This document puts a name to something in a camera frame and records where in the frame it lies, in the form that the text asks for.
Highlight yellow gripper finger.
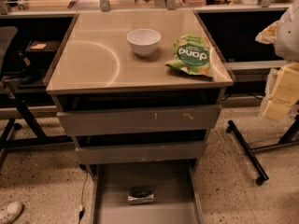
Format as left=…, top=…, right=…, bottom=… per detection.
left=262, top=63, right=299, bottom=120

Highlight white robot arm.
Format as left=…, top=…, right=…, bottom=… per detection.
left=255, top=0, right=299, bottom=120

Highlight middle grey drawer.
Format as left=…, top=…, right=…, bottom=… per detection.
left=76, top=141, right=207, bottom=164

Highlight open bottom grey drawer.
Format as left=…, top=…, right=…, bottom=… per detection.
left=90, top=161, right=204, bottom=224

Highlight grey drawer cabinet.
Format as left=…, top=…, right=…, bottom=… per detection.
left=43, top=8, right=235, bottom=179

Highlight top grey drawer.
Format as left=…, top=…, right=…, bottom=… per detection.
left=57, top=105, right=221, bottom=136

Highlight black wheeled stand leg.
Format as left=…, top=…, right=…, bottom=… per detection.
left=226, top=120, right=269, bottom=186

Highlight green dang chip bag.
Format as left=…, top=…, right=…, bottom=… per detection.
left=165, top=34, right=213, bottom=77

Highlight white bowl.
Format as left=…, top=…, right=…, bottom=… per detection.
left=126, top=29, right=161, bottom=57

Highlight white shoe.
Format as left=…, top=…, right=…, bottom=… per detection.
left=0, top=202, right=23, bottom=224

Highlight black floor cable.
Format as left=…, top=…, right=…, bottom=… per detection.
left=78, top=171, right=90, bottom=224

